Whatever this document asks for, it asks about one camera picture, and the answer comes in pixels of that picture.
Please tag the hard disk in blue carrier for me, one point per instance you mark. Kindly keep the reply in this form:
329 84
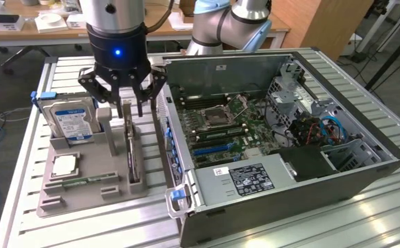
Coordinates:
71 121

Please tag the white paper stack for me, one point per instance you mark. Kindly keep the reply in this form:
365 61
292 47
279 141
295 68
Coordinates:
179 22

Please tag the long black expansion slot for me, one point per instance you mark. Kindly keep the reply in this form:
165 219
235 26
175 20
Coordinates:
217 158

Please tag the black stand pole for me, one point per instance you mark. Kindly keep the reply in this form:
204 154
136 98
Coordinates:
392 58

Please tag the silver perforated disk bay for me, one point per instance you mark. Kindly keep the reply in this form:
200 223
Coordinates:
283 103

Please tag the open dark PC case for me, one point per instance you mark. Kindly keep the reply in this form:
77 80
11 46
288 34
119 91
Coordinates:
289 206

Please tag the white box with dark top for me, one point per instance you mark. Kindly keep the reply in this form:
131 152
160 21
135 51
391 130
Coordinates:
8 25

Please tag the CPU socket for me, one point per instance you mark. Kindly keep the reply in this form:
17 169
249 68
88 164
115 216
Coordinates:
217 117

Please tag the office chair base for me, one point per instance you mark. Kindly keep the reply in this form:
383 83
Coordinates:
20 55

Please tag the white round holder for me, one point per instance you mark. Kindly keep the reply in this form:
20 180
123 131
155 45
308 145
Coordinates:
49 24

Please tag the green motherboard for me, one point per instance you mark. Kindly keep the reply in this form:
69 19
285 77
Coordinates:
256 129

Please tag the green RAM stick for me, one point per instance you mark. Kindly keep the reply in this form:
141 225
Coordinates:
85 179
220 132

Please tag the grey cup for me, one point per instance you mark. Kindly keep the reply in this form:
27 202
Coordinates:
29 2

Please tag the brown cardboard box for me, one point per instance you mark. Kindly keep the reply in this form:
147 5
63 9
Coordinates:
185 7

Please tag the silver CPU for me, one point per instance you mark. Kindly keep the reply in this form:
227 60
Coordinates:
63 165

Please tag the silver slotted disk bay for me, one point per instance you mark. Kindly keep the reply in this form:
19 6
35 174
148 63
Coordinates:
351 155

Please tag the black power adapter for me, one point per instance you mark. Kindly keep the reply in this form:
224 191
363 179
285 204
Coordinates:
359 57

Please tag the blue case release latch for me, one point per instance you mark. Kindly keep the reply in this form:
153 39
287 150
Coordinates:
176 195

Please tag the small white box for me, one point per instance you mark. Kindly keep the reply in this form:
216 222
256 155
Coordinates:
76 22

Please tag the wooden desk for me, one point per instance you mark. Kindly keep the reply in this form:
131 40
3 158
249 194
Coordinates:
24 35

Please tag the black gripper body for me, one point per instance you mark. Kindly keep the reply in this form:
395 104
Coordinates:
117 46

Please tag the grey parts rack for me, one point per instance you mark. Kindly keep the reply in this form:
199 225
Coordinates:
92 165

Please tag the blue expansion slot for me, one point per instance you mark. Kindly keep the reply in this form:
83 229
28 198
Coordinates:
213 150

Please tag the blue slot cover clip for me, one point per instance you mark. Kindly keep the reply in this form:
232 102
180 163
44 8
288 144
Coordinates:
167 134

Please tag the wooden cabinet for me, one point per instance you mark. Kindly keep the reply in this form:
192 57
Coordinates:
324 25

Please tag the metal socket cover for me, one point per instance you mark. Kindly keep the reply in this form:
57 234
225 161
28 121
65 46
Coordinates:
239 100

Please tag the grey power supply unit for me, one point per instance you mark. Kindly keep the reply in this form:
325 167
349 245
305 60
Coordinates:
217 186

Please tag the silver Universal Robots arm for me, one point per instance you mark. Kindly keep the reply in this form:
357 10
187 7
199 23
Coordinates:
117 15

